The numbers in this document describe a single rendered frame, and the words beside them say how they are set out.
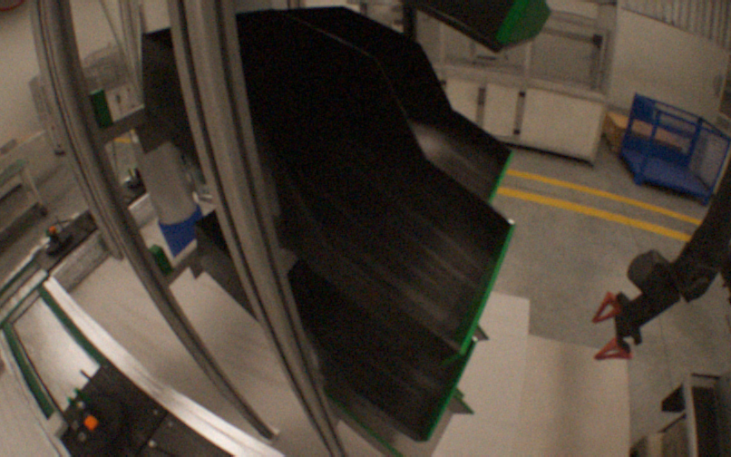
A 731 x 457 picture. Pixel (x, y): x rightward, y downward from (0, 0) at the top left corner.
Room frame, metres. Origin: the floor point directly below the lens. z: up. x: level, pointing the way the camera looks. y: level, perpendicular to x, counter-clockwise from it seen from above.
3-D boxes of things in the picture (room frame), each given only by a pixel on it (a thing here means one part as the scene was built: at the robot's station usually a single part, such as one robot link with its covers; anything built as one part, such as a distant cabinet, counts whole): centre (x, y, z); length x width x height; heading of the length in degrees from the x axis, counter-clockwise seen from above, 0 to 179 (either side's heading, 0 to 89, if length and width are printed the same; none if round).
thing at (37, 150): (3.62, 7.00, 0.69); 2.42 x 1.03 x 1.38; 155
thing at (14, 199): (2.54, 5.05, 0.40); 0.61 x 0.41 x 0.22; 155
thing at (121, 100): (6.97, 6.95, 1.13); 2.86 x 1.56 x 2.25; 155
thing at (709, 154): (2.74, -3.97, 0.49); 1.26 x 0.87 x 0.98; 67
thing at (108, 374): (0.13, 0.55, 1.01); 0.24 x 0.24 x 0.13; 66
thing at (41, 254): (0.72, 1.22, 1.01); 0.24 x 0.24 x 0.13; 66
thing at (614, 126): (3.65, -4.29, 0.20); 1.20 x 0.80 x 0.41; 65
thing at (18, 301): (1.19, 0.98, 0.92); 2.35 x 0.41 x 0.12; 156
